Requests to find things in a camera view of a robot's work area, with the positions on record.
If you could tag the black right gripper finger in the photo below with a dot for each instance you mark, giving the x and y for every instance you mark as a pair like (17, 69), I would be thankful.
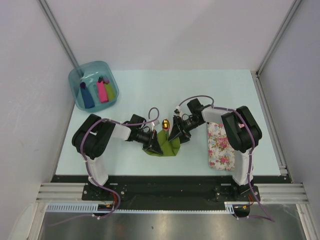
(176, 132)
(184, 138)

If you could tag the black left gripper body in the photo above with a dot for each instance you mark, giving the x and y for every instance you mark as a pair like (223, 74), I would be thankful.
(143, 137)

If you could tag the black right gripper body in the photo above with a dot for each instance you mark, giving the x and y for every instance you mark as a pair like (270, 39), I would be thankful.
(189, 124)

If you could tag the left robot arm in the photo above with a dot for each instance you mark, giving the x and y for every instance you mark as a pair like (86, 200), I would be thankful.
(92, 138)

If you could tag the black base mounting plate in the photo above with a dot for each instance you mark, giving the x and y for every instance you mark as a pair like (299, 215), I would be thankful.
(174, 204)

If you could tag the green paper napkin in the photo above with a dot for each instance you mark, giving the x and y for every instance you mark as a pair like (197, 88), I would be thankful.
(169, 148)

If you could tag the green rolled napkin in bin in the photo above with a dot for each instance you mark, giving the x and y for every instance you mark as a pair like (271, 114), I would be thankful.
(110, 92)

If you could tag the teal translucent plastic bin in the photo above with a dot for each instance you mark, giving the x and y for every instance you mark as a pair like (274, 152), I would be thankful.
(87, 75)

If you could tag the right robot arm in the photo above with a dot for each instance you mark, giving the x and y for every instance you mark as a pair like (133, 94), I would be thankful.
(242, 131)

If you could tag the blue rolled napkin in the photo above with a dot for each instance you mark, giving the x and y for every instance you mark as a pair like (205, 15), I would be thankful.
(87, 98)

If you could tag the pink rolled napkin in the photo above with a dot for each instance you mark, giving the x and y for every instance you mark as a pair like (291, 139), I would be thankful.
(102, 93)

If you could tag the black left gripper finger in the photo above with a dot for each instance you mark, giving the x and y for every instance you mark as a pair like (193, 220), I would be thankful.
(151, 152)
(154, 144)

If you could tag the iridescent gold spoon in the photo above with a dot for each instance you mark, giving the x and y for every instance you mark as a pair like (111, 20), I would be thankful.
(166, 125)

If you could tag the floral fabric pouch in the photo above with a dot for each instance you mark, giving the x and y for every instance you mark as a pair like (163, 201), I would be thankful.
(221, 155)

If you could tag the white cable duct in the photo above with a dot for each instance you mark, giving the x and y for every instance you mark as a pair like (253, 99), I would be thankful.
(72, 207)

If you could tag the aluminium frame rail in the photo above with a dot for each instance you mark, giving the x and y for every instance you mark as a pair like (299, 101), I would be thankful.
(283, 193)

